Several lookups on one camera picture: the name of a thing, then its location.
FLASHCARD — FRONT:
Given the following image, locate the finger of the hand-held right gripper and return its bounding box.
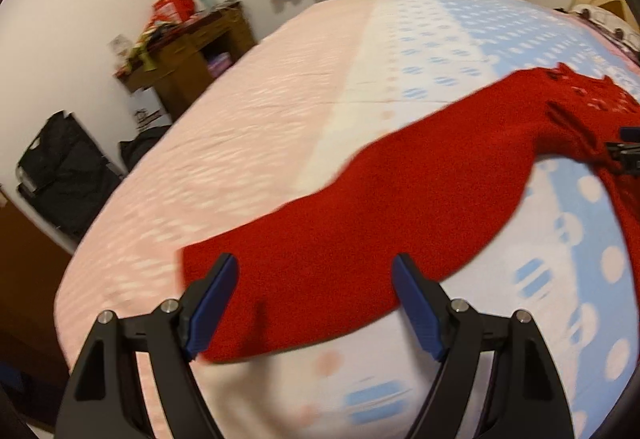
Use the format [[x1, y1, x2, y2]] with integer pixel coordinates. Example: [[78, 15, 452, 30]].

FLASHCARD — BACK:
[[605, 126, 640, 176]]

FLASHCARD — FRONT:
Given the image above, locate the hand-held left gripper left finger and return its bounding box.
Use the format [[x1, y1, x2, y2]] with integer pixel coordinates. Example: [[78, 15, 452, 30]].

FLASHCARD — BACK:
[[55, 253, 240, 439]]

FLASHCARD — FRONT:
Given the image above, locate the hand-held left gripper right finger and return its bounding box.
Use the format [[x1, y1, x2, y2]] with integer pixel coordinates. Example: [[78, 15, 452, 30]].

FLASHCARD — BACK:
[[391, 253, 576, 439]]

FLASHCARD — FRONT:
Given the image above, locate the red knitted sweater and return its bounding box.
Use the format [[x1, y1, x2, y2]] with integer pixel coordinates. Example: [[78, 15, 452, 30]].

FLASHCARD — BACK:
[[180, 61, 640, 365]]

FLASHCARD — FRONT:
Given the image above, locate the printed pillow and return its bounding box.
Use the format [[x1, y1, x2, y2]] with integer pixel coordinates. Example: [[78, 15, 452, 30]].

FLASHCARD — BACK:
[[552, 4, 640, 64]]

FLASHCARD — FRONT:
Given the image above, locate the dark bag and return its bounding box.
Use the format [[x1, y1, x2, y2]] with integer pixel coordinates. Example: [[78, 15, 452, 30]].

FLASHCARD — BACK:
[[119, 125, 171, 170]]

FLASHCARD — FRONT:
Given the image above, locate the brown wooden cabinet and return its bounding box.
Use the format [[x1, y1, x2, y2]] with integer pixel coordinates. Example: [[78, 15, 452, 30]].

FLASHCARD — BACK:
[[0, 189, 76, 430]]

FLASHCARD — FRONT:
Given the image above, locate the polka dot bed sheet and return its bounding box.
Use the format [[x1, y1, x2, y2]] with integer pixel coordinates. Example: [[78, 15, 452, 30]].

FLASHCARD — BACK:
[[54, 0, 640, 439]]

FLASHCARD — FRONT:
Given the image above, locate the black folding chair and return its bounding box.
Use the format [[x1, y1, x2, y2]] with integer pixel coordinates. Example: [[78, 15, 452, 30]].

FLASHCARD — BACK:
[[15, 111, 126, 245]]

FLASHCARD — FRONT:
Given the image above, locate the white box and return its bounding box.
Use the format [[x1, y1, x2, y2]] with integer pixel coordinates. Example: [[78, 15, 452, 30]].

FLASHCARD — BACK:
[[129, 86, 173, 127]]

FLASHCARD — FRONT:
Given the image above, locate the dark wooden desk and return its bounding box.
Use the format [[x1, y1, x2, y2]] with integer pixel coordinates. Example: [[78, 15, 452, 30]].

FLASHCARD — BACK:
[[112, 1, 258, 122]]

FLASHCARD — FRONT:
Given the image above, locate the red bag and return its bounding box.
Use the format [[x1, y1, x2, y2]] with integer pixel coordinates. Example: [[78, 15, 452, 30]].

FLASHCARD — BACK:
[[151, 0, 196, 24]]

